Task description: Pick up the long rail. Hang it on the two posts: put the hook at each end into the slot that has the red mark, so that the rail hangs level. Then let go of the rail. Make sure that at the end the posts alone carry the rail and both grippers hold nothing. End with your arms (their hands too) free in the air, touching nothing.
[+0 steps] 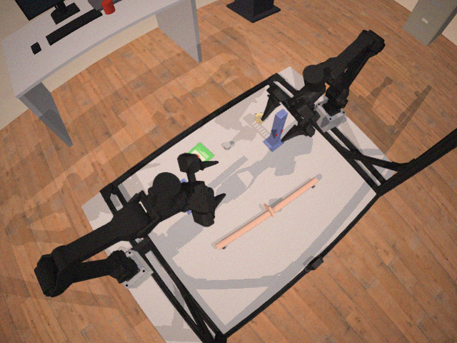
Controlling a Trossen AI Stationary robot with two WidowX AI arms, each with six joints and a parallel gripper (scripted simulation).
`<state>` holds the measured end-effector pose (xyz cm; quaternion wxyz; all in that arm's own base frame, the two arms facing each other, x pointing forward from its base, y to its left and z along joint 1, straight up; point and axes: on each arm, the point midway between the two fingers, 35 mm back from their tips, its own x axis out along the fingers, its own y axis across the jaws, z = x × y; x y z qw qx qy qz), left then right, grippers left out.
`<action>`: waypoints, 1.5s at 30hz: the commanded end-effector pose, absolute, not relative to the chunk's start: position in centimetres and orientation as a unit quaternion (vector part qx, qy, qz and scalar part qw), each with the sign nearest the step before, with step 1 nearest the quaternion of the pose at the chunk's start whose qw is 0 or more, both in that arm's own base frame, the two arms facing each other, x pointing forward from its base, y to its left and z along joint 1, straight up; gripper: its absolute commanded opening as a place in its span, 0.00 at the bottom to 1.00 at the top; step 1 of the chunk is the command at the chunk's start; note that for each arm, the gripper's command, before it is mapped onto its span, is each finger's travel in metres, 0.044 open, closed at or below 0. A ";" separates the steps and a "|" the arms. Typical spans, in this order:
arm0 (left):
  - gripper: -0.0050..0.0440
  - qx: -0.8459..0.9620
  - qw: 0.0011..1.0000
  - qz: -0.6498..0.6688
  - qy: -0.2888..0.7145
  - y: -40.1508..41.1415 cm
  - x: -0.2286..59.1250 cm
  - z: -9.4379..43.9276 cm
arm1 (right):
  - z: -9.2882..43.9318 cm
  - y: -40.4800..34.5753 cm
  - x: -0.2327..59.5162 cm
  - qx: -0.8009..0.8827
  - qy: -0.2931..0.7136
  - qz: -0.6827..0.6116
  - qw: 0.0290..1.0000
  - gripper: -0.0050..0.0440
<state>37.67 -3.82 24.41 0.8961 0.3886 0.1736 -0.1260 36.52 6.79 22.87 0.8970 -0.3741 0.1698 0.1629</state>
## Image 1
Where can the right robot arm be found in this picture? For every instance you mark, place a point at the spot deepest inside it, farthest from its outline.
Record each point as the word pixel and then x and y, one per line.
pixel 354 57

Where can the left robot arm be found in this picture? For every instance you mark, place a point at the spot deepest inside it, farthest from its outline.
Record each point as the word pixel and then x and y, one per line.
pixel 64 265

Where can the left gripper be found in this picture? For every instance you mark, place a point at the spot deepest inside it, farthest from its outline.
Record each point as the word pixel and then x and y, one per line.
pixel 190 163

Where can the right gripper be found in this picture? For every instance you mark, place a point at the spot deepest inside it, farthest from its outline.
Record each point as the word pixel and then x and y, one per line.
pixel 277 95

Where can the long tan rail with center flange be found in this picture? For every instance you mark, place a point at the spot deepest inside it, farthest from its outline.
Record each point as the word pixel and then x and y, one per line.
pixel 270 211

